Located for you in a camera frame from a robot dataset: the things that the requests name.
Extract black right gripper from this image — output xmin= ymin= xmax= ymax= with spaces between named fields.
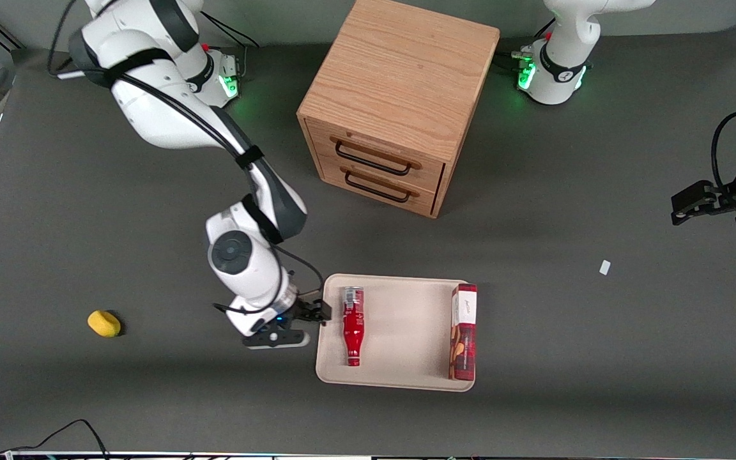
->
xmin=275 ymin=296 xmax=332 ymax=327

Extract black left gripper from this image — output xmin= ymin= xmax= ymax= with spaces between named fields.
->
xmin=671 ymin=167 xmax=736 ymax=226

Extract red coke bottle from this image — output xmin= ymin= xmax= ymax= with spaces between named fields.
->
xmin=341 ymin=286 xmax=366 ymax=367

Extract beige plastic tray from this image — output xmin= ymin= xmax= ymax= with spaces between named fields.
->
xmin=315 ymin=273 xmax=476 ymax=392

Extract red snack box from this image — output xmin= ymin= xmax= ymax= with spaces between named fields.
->
xmin=448 ymin=284 xmax=478 ymax=382

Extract yellow lemon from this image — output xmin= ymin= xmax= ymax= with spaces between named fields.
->
xmin=87 ymin=310 xmax=122 ymax=338

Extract wooden drawer cabinet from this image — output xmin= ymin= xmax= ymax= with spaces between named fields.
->
xmin=296 ymin=0 xmax=501 ymax=219

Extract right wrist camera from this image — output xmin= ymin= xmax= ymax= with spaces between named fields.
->
xmin=242 ymin=323 xmax=311 ymax=349

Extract short black drawer handle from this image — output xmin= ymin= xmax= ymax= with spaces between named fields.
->
xmin=344 ymin=169 xmax=413 ymax=204

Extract wooden drawer with short handle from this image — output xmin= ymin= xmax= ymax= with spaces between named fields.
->
xmin=319 ymin=155 xmax=440 ymax=217

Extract long black drawer handle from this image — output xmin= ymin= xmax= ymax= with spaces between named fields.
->
xmin=334 ymin=140 xmax=413 ymax=176

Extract wooden drawer with long handle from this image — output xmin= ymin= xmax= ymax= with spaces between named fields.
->
xmin=306 ymin=119 xmax=446 ymax=192

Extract black left base cables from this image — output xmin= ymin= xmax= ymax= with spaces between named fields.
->
xmin=494 ymin=18 xmax=558 ymax=75

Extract black base cables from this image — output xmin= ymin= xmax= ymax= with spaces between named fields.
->
xmin=494 ymin=18 xmax=558 ymax=75
xmin=199 ymin=11 xmax=262 ymax=50

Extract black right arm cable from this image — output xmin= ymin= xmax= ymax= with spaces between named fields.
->
xmin=47 ymin=0 xmax=329 ymax=317

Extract thin black floor cable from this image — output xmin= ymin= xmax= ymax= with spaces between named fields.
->
xmin=0 ymin=418 xmax=111 ymax=460

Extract black right base cables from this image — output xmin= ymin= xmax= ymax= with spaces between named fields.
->
xmin=199 ymin=11 xmax=262 ymax=50

